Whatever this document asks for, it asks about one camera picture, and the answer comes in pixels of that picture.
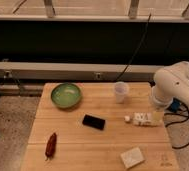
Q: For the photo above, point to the translucent plastic cup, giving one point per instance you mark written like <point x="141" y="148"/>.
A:
<point x="121" y="90"/>

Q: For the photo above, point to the black smartphone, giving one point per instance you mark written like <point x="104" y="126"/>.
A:
<point x="94" y="122"/>

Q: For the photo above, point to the green ceramic bowl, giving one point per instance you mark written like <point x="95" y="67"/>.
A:
<point x="66" y="95"/>

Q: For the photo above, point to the beige sponge block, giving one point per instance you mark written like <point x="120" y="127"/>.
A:
<point x="132" y="157"/>

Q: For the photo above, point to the blue power box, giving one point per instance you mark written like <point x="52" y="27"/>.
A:
<point x="175" y="105"/>

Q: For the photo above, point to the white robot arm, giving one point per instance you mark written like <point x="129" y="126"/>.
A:
<point x="170" y="82"/>

